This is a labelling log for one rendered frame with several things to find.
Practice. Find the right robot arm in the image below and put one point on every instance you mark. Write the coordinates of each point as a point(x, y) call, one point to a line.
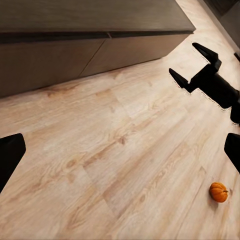
point(212, 84)

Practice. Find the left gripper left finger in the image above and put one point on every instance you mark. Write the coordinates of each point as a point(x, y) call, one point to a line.
point(12, 149)

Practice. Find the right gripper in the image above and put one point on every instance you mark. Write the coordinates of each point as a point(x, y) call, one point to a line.
point(208, 80)

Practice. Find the cabinet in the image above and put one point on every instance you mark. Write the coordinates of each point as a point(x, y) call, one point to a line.
point(46, 42)

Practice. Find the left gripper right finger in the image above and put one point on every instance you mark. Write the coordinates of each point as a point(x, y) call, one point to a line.
point(232, 149)

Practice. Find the pumpkin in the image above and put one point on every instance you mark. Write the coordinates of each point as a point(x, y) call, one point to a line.
point(218, 192)

